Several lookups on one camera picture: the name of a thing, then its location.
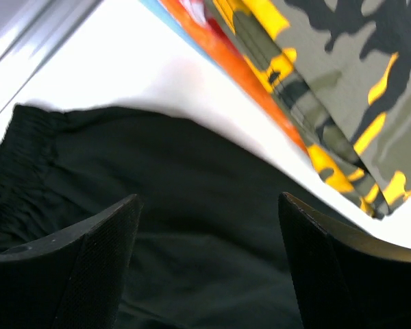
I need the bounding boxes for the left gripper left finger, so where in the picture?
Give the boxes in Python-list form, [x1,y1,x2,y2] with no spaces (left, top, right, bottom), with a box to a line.
[0,195,142,328]

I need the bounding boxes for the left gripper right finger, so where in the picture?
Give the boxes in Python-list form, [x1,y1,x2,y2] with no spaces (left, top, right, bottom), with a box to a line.
[279,193,411,329]

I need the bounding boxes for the black trousers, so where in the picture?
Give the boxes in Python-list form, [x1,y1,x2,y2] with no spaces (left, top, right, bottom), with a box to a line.
[0,106,340,328]

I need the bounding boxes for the camouflage folded trousers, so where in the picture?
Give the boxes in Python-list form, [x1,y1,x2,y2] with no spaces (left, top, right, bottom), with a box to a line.
[205,1,411,219]

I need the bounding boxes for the orange folded trousers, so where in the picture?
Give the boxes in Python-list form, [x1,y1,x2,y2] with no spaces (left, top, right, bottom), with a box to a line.
[161,1,306,151]

